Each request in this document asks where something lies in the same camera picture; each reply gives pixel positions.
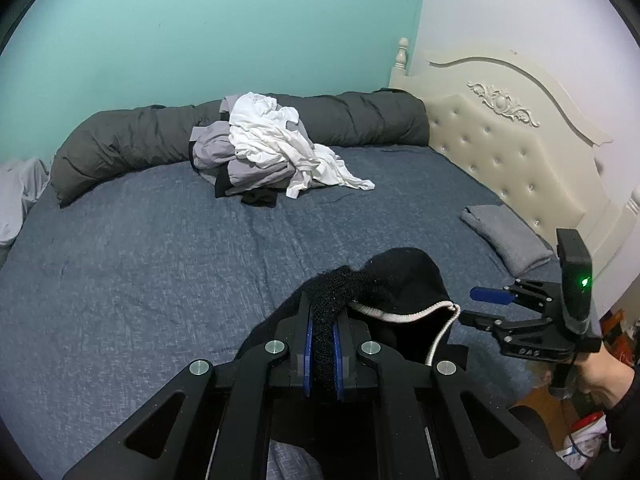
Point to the small black crumpled garment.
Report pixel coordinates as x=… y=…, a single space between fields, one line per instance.
x=257 y=196

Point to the folded grey garment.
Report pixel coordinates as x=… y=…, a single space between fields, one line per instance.
x=505 y=237

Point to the light grey crumpled garment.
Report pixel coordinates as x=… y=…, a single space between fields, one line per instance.
x=215 y=147

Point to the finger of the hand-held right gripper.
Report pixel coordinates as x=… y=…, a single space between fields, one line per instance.
x=477 y=319
x=490 y=294

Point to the dark grey rolled duvet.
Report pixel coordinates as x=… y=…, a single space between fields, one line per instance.
x=125 y=140

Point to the cream tufted headboard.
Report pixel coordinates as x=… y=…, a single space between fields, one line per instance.
x=505 y=150

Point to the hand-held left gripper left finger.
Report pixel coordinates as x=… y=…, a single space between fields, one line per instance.
x=309 y=340

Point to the white crumpled shirt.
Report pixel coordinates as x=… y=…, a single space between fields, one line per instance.
x=270 y=135

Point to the person's right forearm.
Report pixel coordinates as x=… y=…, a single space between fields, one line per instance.
x=622 y=425

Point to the person's right hand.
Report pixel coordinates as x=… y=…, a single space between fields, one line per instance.
x=600 y=372

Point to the black sweater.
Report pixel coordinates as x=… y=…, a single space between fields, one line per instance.
x=400 y=280

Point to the pale grey cloth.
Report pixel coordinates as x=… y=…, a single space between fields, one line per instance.
x=20 y=195

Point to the bed with blue sheet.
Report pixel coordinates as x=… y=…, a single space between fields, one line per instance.
x=150 y=270

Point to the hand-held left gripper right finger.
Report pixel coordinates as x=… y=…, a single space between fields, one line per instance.
x=342 y=355

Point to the orange box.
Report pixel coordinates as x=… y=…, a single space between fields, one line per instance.
x=612 y=332

